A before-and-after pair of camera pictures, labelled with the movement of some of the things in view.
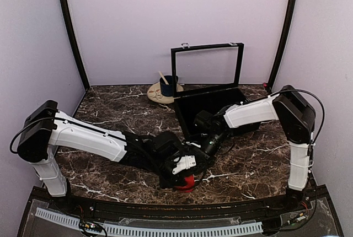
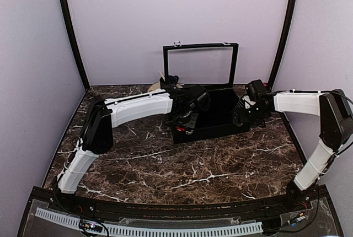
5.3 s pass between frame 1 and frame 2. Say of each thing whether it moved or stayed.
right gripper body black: moved
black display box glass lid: moved
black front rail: stayed
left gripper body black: moved
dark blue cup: stayed
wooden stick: stayed
